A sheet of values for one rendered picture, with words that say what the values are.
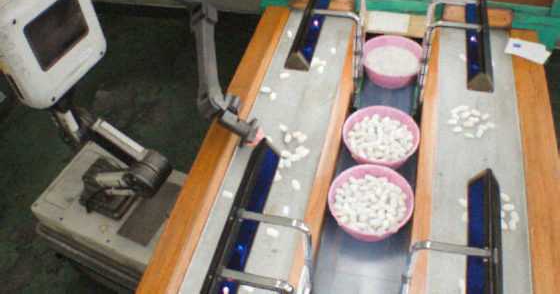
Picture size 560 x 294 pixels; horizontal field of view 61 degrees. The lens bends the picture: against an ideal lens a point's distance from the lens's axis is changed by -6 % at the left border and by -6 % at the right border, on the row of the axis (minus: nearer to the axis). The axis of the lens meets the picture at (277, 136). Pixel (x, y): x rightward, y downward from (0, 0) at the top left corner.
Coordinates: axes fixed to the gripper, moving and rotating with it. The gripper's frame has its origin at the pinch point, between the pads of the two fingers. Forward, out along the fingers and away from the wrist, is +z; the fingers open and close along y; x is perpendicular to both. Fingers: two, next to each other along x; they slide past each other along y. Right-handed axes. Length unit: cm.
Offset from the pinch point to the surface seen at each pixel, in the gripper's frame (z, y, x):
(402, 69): 35, 51, -25
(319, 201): 16.5, -20.5, -14.8
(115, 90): -56, 92, 143
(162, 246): -17, -46, 12
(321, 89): 10.9, 33.2, -6.7
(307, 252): 4, -52, -36
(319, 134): 13.6, 9.7, -9.1
